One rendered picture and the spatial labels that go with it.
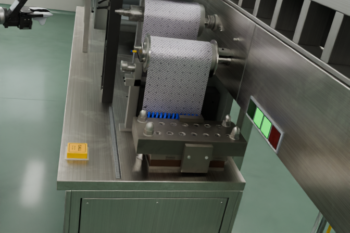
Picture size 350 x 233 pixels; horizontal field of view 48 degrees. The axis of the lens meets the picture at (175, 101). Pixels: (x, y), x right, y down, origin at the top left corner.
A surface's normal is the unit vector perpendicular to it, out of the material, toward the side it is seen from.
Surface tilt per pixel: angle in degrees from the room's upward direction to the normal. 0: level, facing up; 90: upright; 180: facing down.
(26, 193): 0
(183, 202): 90
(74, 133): 0
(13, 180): 0
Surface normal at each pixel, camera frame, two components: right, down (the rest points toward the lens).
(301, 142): -0.97, -0.06
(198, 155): 0.20, 0.44
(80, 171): 0.16, -0.90
